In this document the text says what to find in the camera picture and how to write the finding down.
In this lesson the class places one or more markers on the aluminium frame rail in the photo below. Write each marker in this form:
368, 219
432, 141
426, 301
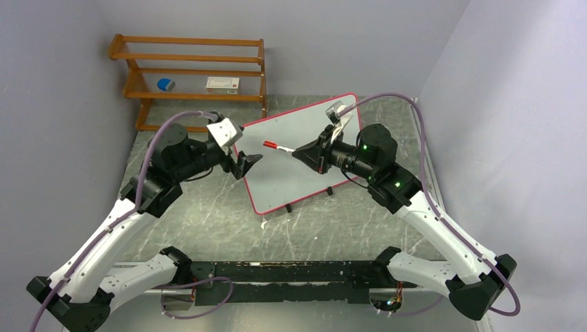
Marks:
213, 284

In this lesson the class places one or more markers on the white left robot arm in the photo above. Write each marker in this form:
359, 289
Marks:
82, 293

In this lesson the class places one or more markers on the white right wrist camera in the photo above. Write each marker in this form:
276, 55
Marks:
340, 121

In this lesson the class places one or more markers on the wooden shelf rack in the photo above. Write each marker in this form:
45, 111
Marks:
189, 62

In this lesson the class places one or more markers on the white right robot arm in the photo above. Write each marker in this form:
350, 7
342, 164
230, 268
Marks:
471, 276

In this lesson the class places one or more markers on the blue whiteboard eraser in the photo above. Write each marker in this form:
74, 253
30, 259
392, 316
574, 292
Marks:
165, 84

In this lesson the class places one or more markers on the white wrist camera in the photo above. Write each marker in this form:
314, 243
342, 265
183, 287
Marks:
340, 121
224, 132

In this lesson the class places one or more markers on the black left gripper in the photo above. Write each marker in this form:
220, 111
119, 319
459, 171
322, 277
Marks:
244, 162

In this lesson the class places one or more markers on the red capped whiteboard marker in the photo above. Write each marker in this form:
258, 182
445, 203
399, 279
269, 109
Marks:
278, 147

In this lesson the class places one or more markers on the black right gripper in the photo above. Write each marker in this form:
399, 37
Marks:
316, 154

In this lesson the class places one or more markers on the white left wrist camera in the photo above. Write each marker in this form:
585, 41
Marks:
224, 132

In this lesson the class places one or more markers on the white red card box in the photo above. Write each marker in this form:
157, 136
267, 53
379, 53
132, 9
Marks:
225, 83

